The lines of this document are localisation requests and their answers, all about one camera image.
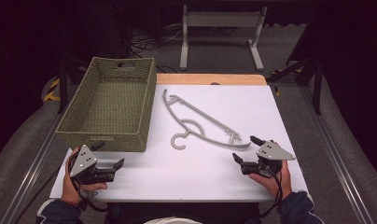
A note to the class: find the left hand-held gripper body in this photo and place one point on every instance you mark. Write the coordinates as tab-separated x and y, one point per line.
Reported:
84	161

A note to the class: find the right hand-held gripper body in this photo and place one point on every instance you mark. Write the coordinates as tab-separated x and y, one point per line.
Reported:
272	152

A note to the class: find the green woven basket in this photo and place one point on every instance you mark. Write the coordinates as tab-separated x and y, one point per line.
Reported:
108	105

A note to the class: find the grey plastic clothes hanger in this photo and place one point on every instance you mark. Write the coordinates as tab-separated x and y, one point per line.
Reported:
194	109

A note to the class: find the person's left hand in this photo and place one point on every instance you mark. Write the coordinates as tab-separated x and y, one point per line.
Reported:
68	186

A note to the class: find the person's right hand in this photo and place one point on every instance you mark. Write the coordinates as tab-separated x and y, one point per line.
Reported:
286	183

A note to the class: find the white table cover board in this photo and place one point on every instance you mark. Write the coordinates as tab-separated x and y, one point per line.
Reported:
208	174

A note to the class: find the yellow black striped tape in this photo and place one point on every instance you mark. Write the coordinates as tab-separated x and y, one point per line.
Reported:
51	93

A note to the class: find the black metal stand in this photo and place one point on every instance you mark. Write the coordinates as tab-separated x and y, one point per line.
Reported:
63	84
315	84

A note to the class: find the white metal stand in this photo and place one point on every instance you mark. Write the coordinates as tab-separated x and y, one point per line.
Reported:
220	19

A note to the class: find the aluminium floor rail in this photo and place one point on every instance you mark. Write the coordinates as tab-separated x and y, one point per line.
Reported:
339	161
31	174

